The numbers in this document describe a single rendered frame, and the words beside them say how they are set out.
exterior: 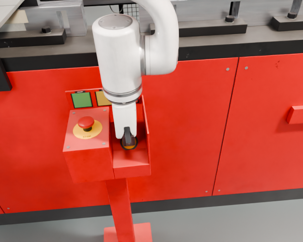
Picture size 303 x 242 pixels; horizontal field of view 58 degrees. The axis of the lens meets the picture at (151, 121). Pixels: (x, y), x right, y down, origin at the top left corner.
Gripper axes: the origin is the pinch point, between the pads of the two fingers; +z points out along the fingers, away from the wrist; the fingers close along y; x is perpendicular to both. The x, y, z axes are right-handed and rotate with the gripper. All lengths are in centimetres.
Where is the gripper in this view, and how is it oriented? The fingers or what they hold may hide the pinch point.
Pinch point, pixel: (128, 138)
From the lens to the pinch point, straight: 71.6
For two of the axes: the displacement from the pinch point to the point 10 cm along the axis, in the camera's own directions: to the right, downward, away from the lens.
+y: 1.1, 7.0, -7.0
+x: 9.9, -0.9, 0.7
